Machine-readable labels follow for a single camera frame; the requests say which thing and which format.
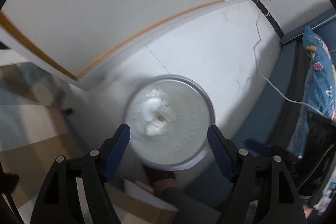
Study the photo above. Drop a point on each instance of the blue floral blanket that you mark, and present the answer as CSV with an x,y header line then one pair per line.
x,y
315,87

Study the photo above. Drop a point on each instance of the blue grey bed frame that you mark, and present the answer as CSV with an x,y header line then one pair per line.
x,y
262,119

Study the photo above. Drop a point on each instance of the dark cloth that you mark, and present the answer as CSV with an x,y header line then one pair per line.
x,y
320,150

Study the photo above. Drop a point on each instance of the checkered tablecloth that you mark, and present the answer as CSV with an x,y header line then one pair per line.
x,y
31,140

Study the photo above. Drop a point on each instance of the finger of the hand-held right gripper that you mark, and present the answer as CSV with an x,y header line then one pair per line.
x,y
256,145

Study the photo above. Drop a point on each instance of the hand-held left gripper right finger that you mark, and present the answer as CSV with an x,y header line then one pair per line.
x,y
219,150

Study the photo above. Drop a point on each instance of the white wardrobe with wood trim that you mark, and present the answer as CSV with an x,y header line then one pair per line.
x,y
131,3

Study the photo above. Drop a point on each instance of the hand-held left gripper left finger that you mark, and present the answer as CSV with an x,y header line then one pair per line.
x,y
118,150

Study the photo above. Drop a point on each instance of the black furry object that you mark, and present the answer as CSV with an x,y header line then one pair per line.
x,y
8,182

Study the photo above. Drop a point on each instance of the round white trash can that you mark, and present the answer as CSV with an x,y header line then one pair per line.
x,y
189,119

